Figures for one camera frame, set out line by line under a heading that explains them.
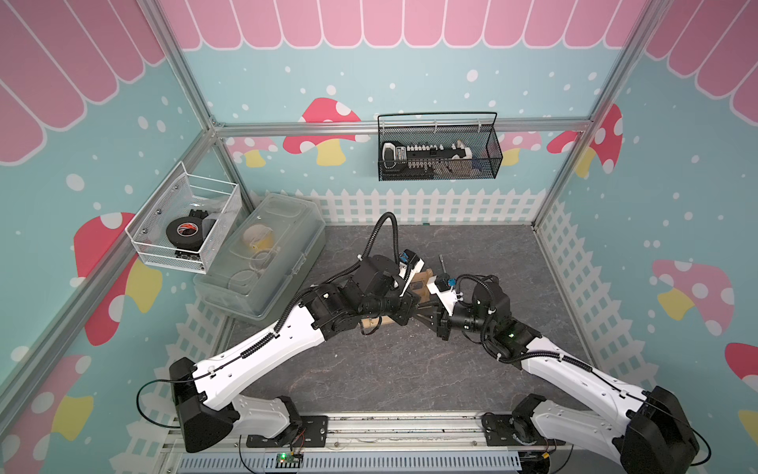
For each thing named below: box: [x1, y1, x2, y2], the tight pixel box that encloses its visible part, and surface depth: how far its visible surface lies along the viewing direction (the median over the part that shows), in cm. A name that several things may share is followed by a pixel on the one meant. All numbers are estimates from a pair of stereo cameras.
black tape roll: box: [165, 216, 204, 250], surface depth 71 cm
